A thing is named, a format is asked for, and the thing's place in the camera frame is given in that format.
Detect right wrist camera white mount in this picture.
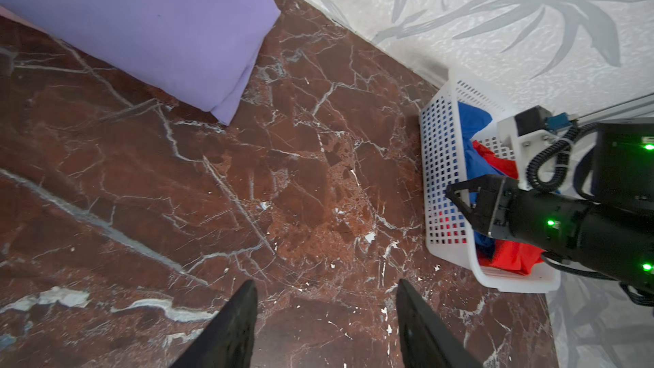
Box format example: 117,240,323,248
473,106,578,190

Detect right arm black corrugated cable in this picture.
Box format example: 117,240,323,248
525,121,599,194

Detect blue printed t shirt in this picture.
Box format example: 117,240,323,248
440,102,519,271

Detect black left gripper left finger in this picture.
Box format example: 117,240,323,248
170,279,258,368

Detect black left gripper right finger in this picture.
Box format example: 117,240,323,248
396,279,482,368

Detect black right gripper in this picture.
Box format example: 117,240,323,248
446,175,519,240

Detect folded purple t shirt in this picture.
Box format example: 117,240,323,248
1,0,280,124

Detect red t shirt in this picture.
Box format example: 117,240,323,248
463,140,543,275

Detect white plastic laundry basket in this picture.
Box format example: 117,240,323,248
420,67,560,294

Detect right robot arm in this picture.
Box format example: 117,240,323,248
446,118,653,308

